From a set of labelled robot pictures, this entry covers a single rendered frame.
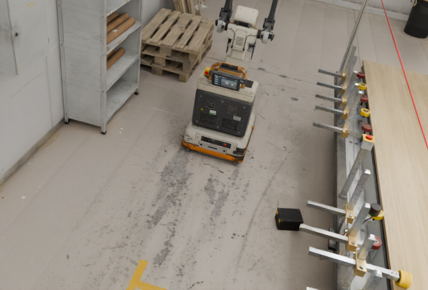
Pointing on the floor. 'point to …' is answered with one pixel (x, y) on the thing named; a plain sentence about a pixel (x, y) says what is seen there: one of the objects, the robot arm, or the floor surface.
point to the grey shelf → (69, 67)
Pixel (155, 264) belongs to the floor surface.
